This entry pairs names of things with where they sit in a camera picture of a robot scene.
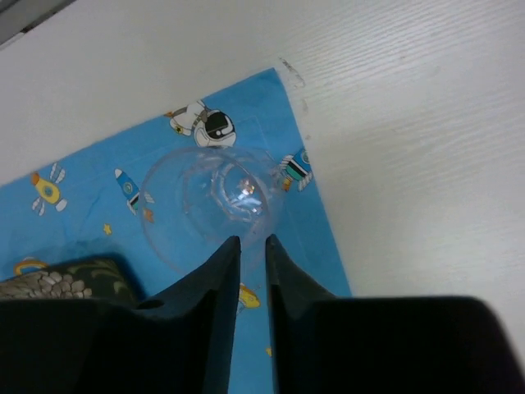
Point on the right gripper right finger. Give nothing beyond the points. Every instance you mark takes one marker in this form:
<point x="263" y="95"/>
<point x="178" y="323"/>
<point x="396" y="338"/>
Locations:
<point x="322" y="343"/>

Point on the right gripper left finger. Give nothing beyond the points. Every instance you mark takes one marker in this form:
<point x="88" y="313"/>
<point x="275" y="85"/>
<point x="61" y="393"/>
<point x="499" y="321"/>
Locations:
<point x="177" y="341"/>

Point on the black floral square plate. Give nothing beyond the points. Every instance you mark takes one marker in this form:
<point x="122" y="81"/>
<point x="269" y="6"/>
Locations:
<point x="102" y="278"/>

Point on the clear plastic cup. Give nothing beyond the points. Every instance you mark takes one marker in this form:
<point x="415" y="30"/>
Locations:
<point x="193" y="199"/>

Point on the blue space-print cloth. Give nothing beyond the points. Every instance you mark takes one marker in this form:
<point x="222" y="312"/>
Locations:
<point x="98" y="217"/>

